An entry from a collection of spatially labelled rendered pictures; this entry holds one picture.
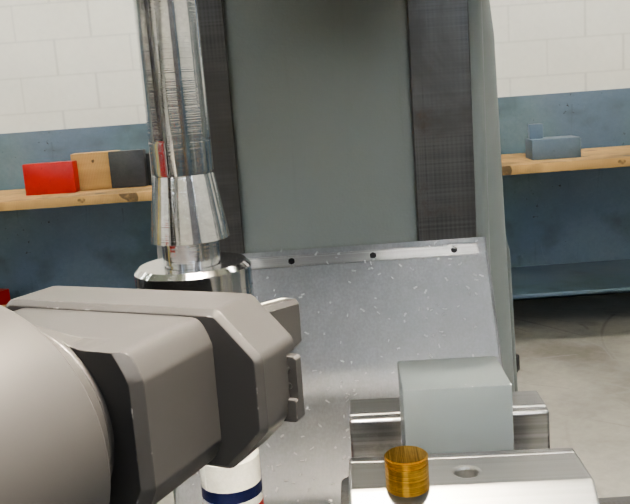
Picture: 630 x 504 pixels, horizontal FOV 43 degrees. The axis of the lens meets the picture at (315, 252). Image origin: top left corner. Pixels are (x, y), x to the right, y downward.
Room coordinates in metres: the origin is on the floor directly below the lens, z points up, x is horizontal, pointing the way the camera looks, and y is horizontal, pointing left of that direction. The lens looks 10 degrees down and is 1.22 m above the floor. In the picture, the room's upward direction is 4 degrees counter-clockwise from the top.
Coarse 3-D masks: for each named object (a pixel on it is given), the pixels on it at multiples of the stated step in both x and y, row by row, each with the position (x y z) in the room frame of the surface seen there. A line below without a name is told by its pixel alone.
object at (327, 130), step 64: (256, 0) 0.81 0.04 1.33; (320, 0) 0.81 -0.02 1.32; (384, 0) 0.81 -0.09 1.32; (448, 0) 0.81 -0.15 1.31; (256, 64) 0.81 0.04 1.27; (320, 64) 0.81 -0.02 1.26; (384, 64) 0.81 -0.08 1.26; (448, 64) 0.81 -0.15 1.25; (256, 128) 0.81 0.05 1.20; (320, 128) 0.81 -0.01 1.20; (384, 128) 0.81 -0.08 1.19; (448, 128) 0.81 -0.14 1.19; (256, 192) 0.81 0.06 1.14; (320, 192) 0.81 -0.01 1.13; (384, 192) 0.81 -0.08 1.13; (448, 192) 0.81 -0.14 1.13; (512, 320) 0.87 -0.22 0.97; (512, 384) 0.84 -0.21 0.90
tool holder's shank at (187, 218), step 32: (160, 0) 0.30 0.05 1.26; (192, 0) 0.31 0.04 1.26; (160, 32) 0.30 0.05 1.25; (192, 32) 0.31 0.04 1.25; (160, 64) 0.30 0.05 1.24; (192, 64) 0.31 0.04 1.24; (160, 96) 0.30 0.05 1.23; (192, 96) 0.31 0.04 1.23; (160, 128) 0.31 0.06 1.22; (192, 128) 0.31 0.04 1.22; (160, 160) 0.31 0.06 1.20; (192, 160) 0.30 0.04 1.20; (160, 192) 0.31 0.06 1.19; (192, 192) 0.30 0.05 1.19; (160, 224) 0.30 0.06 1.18; (192, 224) 0.30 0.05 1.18; (224, 224) 0.31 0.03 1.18; (192, 256) 0.30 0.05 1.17
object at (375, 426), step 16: (352, 400) 0.50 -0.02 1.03; (368, 400) 0.50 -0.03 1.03; (384, 400) 0.50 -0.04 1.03; (528, 400) 0.48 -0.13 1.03; (352, 416) 0.48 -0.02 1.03; (368, 416) 0.47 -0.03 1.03; (384, 416) 0.47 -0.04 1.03; (528, 416) 0.46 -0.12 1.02; (544, 416) 0.46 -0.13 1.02; (352, 432) 0.47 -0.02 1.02; (368, 432) 0.47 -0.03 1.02; (384, 432) 0.47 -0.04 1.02; (400, 432) 0.47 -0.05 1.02; (528, 432) 0.46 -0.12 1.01; (544, 432) 0.46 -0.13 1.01; (352, 448) 0.47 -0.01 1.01; (368, 448) 0.47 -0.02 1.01; (384, 448) 0.47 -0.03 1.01; (528, 448) 0.46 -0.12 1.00; (544, 448) 0.46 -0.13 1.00
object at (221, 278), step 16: (224, 256) 0.32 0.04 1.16; (240, 256) 0.32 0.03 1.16; (144, 272) 0.30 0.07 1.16; (160, 272) 0.30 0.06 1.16; (176, 272) 0.30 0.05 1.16; (192, 272) 0.30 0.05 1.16; (208, 272) 0.30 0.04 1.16; (224, 272) 0.30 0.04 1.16; (240, 272) 0.30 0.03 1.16; (144, 288) 0.30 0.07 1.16; (160, 288) 0.29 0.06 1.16; (176, 288) 0.29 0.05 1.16; (192, 288) 0.29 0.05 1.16; (208, 288) 0.29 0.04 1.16; (224, 288) 0.30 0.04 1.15; (240, 288) 0.30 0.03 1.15
